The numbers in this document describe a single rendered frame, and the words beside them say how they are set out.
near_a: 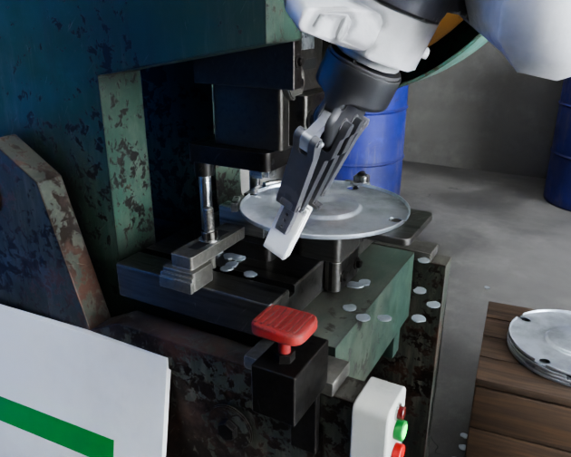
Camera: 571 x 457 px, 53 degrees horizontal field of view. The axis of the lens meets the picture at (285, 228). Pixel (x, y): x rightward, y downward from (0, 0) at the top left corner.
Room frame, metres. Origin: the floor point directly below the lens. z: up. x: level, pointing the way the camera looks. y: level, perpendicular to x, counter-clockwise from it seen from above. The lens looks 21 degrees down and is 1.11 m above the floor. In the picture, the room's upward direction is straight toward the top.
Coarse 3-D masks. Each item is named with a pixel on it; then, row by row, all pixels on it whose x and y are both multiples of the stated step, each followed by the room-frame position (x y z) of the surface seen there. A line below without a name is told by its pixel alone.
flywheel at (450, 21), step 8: (448, 16) 1.17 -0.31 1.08; (456, 16) 1.16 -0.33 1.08; (440, 24) 1.17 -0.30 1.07; (448, 24) 1.17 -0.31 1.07; (456, 24) 1.16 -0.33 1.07; (464, 24) 1.21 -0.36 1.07; (440, 32) 1.17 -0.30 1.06; (448, 32) 1.17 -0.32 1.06; (456, 32) 1.22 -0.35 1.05; (432, 40) 1.18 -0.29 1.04; (440, 40) 1.19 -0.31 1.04; (448, 40) 1.26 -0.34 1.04; (432, 48) 1.25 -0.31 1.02
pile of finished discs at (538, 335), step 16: (512, 320) 1.22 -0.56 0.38; (528, 320) 1.24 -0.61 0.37; (544, 320) 1.23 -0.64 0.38; (560, 320) 1.23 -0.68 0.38; (512, 336) 1.15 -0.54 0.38; (528, 336) 1.15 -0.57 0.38; (544, 336) 1.15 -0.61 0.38; (560, 336) 1.14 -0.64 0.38; (512, 352) 1.12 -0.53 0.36; (528, 352) 1.09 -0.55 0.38; (544, 352) 1.09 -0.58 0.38; (560, 352) 1.09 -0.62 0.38; (528, 368) 1.06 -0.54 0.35; (544, 368) 1.03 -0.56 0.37; (560, 368) 1.03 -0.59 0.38
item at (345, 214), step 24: (264, 192) 1.01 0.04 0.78; (336, 192) 1.01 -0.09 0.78; (360, 192) 1.01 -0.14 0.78; (384, 192) 1.01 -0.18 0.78; (264, 216) 0.88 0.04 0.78; (312, 216) 0.87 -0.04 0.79; (336, 216) 0.87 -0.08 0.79; (360, 216) 0.88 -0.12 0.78; (384, 216) 0.88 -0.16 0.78; (408, 216) 0.87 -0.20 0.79
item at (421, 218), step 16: (416, 224) 0.85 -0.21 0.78; (304, 240) 0.89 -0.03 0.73; (320, 240) 0.87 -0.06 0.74; (336, 240) 0.86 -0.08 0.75; (352, 240) 0.90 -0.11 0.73; (384, 240) 0.80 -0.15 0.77; (400, 240) 0.79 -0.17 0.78; (304, 256) 0.89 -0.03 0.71; (320, 256) 0.87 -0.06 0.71; (336, 256) 0.86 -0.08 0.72; (352, 256) 0.91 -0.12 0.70; (336, 272) 0.86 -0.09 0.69; (352, 272) 0.91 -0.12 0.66; (336, 288) 0.86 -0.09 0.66
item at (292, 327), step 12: (264, 312) 0.60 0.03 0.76; (276, 312) 0.60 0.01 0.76; (288, 312) 0.60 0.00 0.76; (300, 312) 0.60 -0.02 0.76; (252, 324) 0.58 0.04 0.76; (264, 324) 0.58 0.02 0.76; (276, 324) 0.57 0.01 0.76; (288, 324) 0.58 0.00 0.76; (300, 324) 0.58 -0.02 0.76; (312, 324) 0.58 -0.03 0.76; (264, 336) 0.57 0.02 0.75; (276, 336) 0.56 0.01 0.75; (288, 336) 0.55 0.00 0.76; (300, 336) 0.55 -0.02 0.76; (288, 348) 0.58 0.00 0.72
